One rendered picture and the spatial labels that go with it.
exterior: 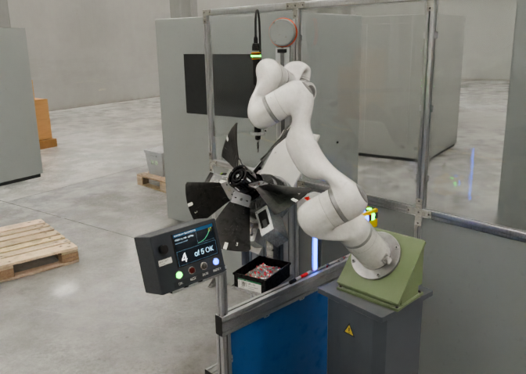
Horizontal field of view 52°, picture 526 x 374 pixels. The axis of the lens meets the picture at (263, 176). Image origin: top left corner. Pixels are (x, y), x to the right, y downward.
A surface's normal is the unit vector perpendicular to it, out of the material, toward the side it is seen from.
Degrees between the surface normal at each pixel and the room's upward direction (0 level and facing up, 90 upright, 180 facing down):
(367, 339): 90
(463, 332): 90
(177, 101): 90
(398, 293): 47
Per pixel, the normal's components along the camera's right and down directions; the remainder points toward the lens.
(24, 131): 0.82, 0.13
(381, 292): -0.52, -0.52
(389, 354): 0.64, 0.18
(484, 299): -0.73, 0.18
